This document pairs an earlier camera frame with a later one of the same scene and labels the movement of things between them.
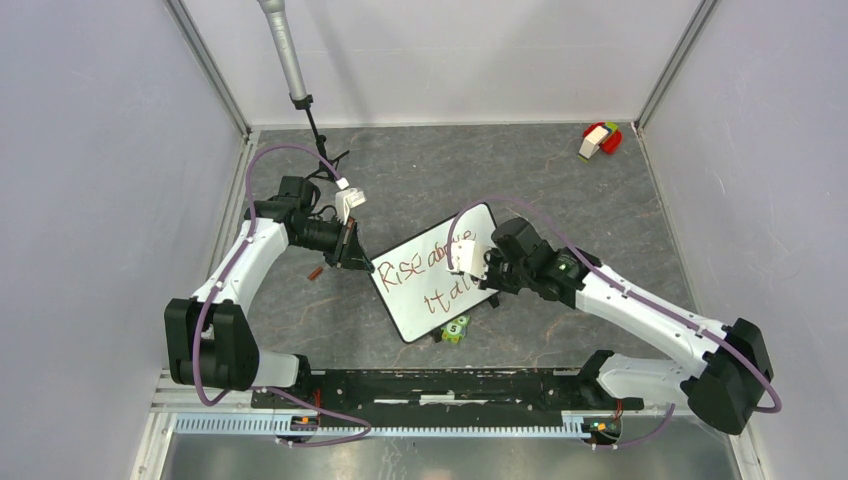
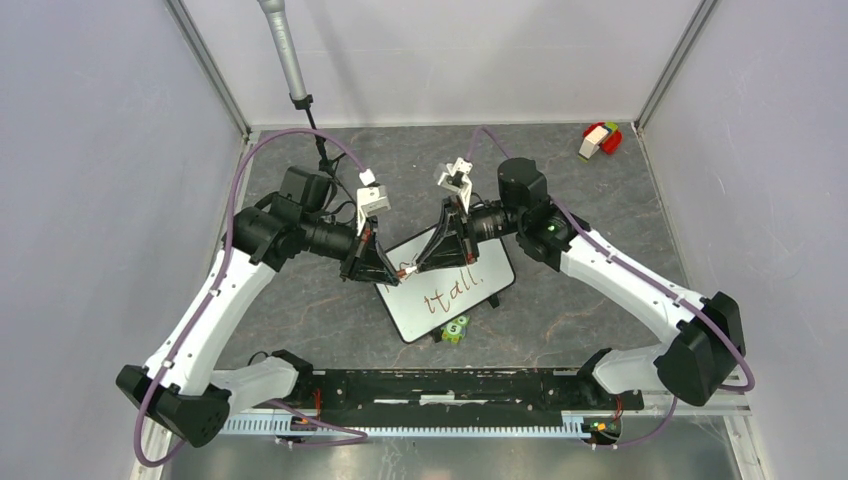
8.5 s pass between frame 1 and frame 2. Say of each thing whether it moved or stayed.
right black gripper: moved
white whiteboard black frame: stayed
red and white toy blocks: stayed
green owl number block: stayed
